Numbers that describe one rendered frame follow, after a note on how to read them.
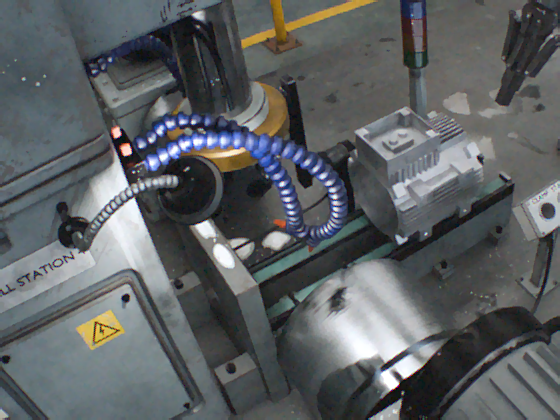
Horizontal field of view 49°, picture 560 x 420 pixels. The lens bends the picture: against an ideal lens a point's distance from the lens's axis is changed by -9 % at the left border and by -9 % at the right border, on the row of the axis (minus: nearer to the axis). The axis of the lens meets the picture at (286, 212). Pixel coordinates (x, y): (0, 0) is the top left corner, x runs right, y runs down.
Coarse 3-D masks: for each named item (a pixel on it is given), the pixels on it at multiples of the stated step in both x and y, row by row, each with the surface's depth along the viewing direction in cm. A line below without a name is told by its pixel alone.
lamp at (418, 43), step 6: (426, 30) 143; (402, 36) 145; (408, 36) 143; (414, 36) 142; (420, 36) 142; (426, 36) 144; (402, 42) 147; (408, 42) 144; (414, 42) 144; (420, 42) 144; (426, 42) 145; (408, 48) 145; (414, 48) 145; (420, 48) 145
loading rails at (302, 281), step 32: (480, 160) 140; (480, 192) 134; (512, 192) 135; (352, 224) 133; (448, 224) 128; (480, 224) 135; (288, 256) 129; (320, 256) 130; (352, 256) 136; (384, 256) 124; (416, 256) 129; (448, 256) 136; (288, 288) 131
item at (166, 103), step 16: (176, 96) 130; (160, 112) 130; (144, 128) 133; (160, 144) 127; (224, 176) 129; (240, 176) 132; (256, 176) 134; (224, 192) 132; (240, 192) 134; (256, 192) 136; (240, 208) 138
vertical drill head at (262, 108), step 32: (192, 32) 79; (224, 32) 81; (192, 64) 83; (224, 64) 84; (192, 96) 88; (224, 96) 87; (256, 96) 92; (256, 128) 91; (288, 128) 94; (224, 160) 89; (256, 160) 90
